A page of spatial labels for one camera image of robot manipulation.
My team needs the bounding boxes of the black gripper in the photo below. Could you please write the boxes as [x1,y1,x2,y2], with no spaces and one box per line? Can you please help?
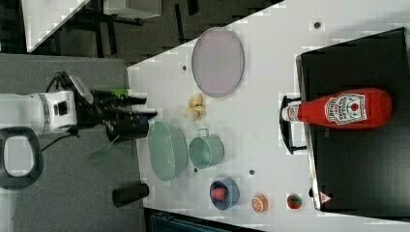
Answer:
[66,75,158,128]

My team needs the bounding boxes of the red plush ketchup bottle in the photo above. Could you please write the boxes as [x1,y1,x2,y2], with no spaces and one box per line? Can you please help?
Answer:
[280,88,393,130]

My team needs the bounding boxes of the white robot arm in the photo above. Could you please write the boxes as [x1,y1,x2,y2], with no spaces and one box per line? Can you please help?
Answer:
[1,72,158,190]

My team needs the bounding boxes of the black toaster oven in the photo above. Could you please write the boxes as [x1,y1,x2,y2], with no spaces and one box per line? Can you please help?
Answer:
[279,28,409,221]

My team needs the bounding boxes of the green toy vegetable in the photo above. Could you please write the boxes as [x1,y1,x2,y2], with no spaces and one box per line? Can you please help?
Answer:
[110,89,129,96]

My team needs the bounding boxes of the green slotted spatula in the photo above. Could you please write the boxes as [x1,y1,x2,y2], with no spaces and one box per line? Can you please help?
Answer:
[88,136,119,161]

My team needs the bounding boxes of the green perforated colander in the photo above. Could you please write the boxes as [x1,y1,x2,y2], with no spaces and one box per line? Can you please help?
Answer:
[148,122,188,182]

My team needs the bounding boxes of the yellow toy banana bunch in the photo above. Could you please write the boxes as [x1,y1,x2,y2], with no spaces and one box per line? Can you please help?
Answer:
[184,94,205,121]

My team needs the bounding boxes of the green metal cup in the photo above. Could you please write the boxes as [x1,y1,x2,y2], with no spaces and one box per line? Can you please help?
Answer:
[188,129,224,169]

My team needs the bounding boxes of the black cylinder cup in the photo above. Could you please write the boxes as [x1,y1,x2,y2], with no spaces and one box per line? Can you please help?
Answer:
[111,184,150,208]

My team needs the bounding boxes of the lilac oval plate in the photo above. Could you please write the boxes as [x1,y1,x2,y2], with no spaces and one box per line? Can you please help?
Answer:
[191,27,245,98]

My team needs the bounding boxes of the red toy fruit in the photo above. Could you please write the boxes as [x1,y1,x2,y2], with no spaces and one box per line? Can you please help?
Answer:
[211,188,226,201]

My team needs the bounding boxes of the white side table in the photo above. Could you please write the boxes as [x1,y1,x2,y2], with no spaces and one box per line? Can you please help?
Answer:
[20,0,91,53]

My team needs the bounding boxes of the blue bowl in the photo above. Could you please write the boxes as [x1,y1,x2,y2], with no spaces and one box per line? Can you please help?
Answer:
[209,178,240,211]

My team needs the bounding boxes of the orange slice toy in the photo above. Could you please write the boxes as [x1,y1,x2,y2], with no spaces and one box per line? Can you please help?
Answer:
[251,193,269,213]

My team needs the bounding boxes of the toy strawberry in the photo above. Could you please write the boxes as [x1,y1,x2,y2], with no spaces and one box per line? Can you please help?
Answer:
[286,193,303,210]

